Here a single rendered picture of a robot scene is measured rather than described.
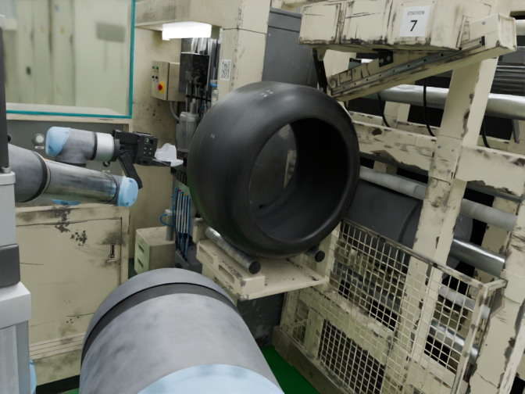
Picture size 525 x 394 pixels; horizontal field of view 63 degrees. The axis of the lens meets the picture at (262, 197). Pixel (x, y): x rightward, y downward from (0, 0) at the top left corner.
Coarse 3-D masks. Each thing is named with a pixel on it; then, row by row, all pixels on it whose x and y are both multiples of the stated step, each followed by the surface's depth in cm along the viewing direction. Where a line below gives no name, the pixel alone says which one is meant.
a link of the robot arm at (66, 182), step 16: (16, 160) 70; (32, 160) 73; (48, 160) 81; (16, 176) 70; (32, 176) 72; (48, 176) 78; (64, 176) 82; (80, 176) 88; (96, 176) 94; (112, 176) 103; (16, 192) 71; (32, 192) 74; (48, 192) 79; (64, 192) 84; (80, 192) 89; (96, 192) 94; (112, 192) 101; (128, 192) 104
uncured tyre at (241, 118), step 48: (240, 96) 134; (288, 96) 128; (192, 144) 139; (240, 144) 123; (336, 144) 162; (192, 192) 142; (240, 192) 126; (288, 192) 174; (336, 192) 164; (240, 240) 134; (288, 240) 143
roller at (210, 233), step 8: (208, 232) 163; (216, 232) 160; (216, 240) 157; (224, 240) 154; (224, 248) 152; (232, 248) 148; (232, 256) 148; (240, 256) 143; (248, 256) 142; (248, 264) 139; (256, 264) 139; (256, 272) 140
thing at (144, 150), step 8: (112, 136) 115; (120, 136) 113; (128, 136) 114; (136, 136) 115; (144, 136) 115; (152, 136) 120; (120, 144) 114; (128, 144) 115; (136, 144) 116; (144, 144) 115; (152, 144) 119; (120, 152) 115; (128, 152) 116; (136, 152) 116; (144, 152) 117; (152, 152) 118; (112, 160) 114; (136, 160) 116; (144, 160) 117
